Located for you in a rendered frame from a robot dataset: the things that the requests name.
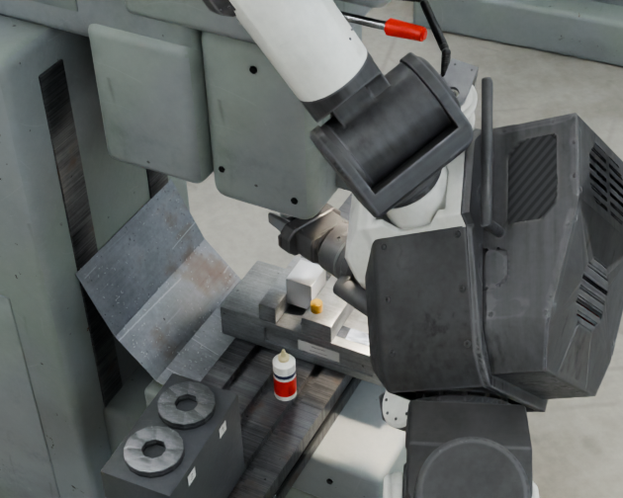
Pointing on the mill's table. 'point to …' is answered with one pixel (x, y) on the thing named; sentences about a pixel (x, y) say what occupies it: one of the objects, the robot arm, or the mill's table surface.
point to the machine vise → (345, 351)
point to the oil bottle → (284, 376)
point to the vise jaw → (333, 314)
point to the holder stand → (180, 446)
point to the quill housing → (262, 132)
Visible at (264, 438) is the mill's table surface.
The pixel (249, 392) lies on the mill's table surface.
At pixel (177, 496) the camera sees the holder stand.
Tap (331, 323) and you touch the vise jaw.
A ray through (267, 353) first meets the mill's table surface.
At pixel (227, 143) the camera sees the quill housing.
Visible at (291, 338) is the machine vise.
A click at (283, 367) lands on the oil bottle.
